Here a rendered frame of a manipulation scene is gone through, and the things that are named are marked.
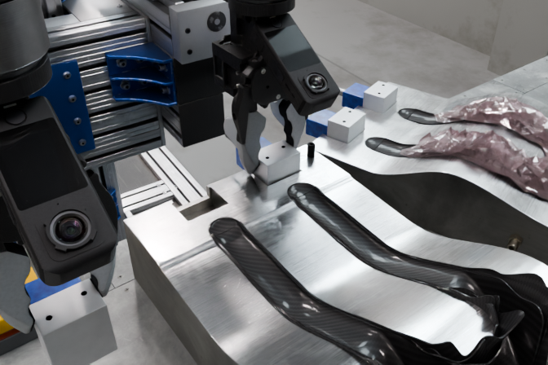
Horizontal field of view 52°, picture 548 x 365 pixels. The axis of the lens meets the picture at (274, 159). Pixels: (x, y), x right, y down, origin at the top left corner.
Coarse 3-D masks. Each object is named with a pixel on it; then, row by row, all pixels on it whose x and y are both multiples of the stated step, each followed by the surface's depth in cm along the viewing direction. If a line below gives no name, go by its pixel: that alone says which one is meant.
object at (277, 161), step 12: (264, 144) 72; (276, 144) 69; (288, 144) 69; (264, 156) 67; (276, 156) 67; (288, 156) 67; (264, 168) 66; (276, 168) 67; (288, 168) 68; (264, 180) 67; (276, 180) 68
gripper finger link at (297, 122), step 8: (272, 104) 71; (280, 104) 66; (288, 104) 66; (272, 112) 72; (280, 112) 67; (288, 112) 66; (296, 112) 67; (280, 120) 71; (288, 120) 66; (296, 120) 67; (304, 120) 68; (288, 128) 68; (296, 128) 68; (288, 136) 69; (296, 136) 69; (296, 144) 69
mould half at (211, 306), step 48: (240, 192) 66; (336, 192) 66; (144, 240) 59; (192, 240) 59; (288, 240) 60; (336, 240) 60; (384, 240) 60; (432, 240) 59; (144, 288) 64; (192, 288) 54; (240, 288) 54; (336, 288) 54; (384, 288) 52; (432, 288) 49; (192, 336) 55; (240, 336) 49; (288, 336) 48; (432, 336) 43; (480, 336) 43
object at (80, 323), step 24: (48, 288) 46; (72, 288) 44; (48, 312) 43; (72, 312) 43; (96, 312) 43; (48, 336) 41; (72, 336) 42; (96, 336) 44; (48, 360) 45; (72, 360) 44; (96, 360) 45
